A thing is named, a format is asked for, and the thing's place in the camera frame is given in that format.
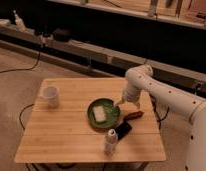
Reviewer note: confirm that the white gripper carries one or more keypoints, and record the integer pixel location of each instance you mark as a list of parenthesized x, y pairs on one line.
[(130, 94)]

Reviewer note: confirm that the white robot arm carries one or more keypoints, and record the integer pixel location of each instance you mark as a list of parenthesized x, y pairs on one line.
[(190, 105)]

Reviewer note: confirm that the brown oblong object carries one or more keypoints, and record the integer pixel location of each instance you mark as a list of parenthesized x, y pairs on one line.
[(133, 115)]

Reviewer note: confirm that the green plate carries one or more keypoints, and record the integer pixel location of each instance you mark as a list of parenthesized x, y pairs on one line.
[(112, 113)]

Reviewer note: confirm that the black rectangular device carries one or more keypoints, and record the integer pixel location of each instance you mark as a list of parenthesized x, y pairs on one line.
[(123, 129)]

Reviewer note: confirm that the wooden table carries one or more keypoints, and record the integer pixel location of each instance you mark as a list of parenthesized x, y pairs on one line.
[(63, 135)]

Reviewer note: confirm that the white plastic bottle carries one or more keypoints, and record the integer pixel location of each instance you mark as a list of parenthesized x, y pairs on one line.
[(111, 140)]

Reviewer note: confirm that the black object on ledge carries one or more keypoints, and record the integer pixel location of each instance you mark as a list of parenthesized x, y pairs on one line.
[(62, 35)]

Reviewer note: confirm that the white spray bottle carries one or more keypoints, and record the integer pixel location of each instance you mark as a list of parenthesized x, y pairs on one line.
[(19, 22)]

